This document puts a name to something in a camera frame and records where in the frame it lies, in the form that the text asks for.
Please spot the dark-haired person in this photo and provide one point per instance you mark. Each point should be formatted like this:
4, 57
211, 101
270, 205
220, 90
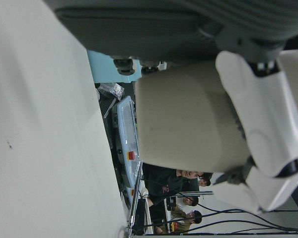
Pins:
206, 182
192, 201

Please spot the person in black shirt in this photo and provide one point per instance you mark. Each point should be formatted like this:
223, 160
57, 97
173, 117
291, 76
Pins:
164, 183

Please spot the grey blue teach pendant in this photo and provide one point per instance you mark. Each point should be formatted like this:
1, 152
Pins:
130, 196
125, 129

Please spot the yellow pendant with red buttons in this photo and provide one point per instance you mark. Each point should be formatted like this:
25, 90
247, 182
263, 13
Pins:
174, 226

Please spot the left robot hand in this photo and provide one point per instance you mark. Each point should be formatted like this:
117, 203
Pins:
151, 27

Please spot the aluminium frame post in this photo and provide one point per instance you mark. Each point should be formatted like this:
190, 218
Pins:
238, 236

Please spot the plastic bag with clip leads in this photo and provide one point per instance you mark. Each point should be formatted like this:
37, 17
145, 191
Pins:
111, 90

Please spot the black controller box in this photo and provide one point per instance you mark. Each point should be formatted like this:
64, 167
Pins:
106, 106

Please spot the person in brown jacket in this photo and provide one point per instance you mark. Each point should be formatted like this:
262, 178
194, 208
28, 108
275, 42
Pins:
186, 220

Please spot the beige paper cup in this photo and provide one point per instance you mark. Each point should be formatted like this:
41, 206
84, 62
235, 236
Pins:
183, 119

